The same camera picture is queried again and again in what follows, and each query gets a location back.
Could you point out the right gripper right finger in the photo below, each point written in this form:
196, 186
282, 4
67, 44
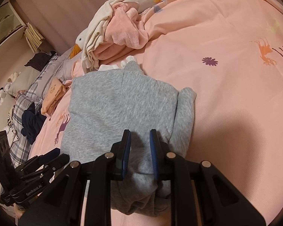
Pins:
199, 191

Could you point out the navy crumpled garment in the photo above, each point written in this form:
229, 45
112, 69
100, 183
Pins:
32, 123

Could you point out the pink printed duvet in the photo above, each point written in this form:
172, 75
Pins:
230, 52

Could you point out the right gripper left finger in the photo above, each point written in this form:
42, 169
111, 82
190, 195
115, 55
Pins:
82, 192

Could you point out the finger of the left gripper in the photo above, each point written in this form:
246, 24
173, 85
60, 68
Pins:
34, 163
37, 171

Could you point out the grey lilac blanket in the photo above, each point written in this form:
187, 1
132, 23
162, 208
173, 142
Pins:
59, 67

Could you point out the orange printed folded garment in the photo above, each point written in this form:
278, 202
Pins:
55, 92

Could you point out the plaid pillow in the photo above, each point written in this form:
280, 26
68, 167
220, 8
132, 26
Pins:
19, 150

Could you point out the small plush toys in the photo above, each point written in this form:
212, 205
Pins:
7, 88

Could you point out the pink folded garment pile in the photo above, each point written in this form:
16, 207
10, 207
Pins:
125, 30

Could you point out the grey New York sweatshirt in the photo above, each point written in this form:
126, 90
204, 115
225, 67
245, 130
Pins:
103, 104

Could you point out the white folded garment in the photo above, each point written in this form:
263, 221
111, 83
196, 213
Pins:
95, 35

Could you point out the white wall shelf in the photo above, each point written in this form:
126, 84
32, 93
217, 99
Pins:
11, 25

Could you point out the beige pillow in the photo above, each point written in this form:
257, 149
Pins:
25, 79

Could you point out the dark brown cushion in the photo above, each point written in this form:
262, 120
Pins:
40, 60

